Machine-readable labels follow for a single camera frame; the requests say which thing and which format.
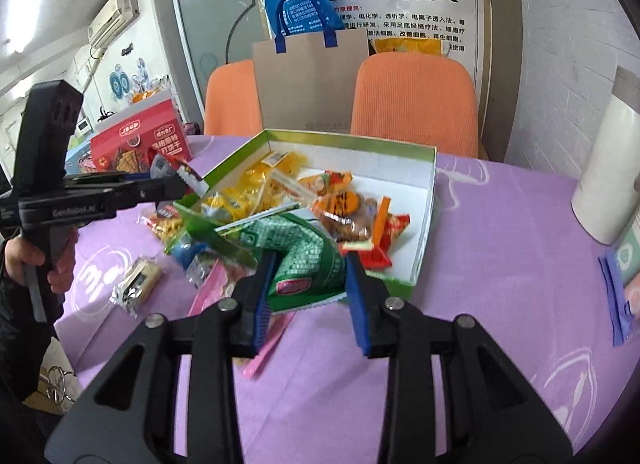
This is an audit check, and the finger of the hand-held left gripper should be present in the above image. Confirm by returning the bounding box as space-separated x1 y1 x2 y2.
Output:
65 170 190 214

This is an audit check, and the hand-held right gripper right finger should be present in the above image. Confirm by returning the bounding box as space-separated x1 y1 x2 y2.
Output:
344 250 573 464

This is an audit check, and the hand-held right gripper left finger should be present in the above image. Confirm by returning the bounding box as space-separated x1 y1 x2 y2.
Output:
44 250 279 464

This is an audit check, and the red white snack packet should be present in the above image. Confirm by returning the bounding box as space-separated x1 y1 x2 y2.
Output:
149 153 210 196

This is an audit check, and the green snack packet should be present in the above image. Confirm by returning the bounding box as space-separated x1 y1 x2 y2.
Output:
239 210 349 316

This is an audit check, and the pile of assorted snack packets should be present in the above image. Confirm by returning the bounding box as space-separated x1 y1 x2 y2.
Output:
199 150 412 271

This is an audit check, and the green cardboard box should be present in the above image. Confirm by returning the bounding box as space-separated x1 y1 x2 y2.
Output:
171 128 439 306

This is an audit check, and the person's left forearm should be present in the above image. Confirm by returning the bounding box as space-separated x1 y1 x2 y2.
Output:
0 239 68 417

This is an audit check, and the person's left hand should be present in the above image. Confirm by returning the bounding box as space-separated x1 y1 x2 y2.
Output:
2 228 78 295

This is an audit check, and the yellow waffle cookie packet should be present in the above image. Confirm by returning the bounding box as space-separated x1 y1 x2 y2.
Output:
141 205 190 246

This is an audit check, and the red cracker box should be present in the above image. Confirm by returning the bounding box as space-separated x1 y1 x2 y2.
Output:
89 97 195 176

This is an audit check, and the pink snack packet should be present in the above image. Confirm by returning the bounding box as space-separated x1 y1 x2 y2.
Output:
188 260 297 380

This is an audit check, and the blue snack packet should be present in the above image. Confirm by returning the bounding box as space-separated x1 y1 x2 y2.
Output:
166 238 207 271

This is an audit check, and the clear pale cracker packet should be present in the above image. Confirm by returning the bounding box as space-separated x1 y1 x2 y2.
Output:
109 254 167 320

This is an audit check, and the orange chair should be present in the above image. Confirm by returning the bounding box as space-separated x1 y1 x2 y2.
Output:
349 52 482 161
203 58 264 138

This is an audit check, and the white air conditioner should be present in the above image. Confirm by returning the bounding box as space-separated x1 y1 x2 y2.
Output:
86 0 142 49

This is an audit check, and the purple tablecloth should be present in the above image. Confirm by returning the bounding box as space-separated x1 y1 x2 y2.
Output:
51 135 640 464

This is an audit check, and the brown paper bag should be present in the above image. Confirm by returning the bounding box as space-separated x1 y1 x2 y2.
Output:
251 28 372 139

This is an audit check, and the frosted glass door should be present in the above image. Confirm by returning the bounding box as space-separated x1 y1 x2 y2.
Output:
166 0 263 121

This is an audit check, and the blue wall decal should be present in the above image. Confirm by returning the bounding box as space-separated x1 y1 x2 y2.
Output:
106 55 162 101

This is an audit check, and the chrome metal frame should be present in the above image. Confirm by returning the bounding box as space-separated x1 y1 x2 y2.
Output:
39 365 77 406

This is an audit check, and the white wall poster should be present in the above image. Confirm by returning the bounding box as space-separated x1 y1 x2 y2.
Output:
329 0 490 97

